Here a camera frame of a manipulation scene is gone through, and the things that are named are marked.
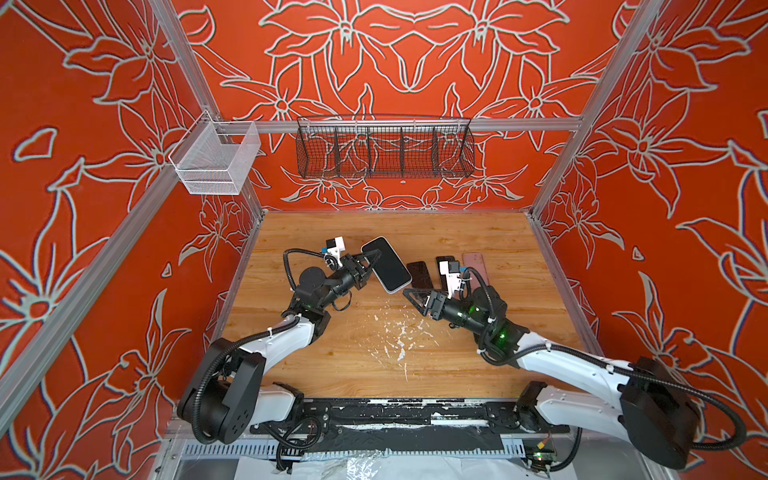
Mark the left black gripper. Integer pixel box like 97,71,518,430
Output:
317,251,378,313

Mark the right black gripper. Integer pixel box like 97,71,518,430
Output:
404,288,493,341

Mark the black phone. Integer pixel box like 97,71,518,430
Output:
406,261,434,290
362,236,412,294

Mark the pink clear phone case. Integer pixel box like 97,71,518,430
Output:
462,252,490,285

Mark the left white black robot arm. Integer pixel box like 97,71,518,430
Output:
176,248,382,444

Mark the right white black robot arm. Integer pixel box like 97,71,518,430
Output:
403,287,699,470

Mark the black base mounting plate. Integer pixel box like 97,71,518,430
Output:
248,398,571,454

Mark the clear plastic bin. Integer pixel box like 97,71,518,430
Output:
169,112,261,195

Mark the small green circuit board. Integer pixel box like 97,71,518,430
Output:
525,445,557,471

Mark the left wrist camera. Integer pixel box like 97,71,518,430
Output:
321,237,346,271

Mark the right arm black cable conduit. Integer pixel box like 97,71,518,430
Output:
464,266,748,452

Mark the black wire basket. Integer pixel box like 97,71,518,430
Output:
295,114,477,180

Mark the white perforated cable duct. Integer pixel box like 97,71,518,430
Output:
178,438,526,461

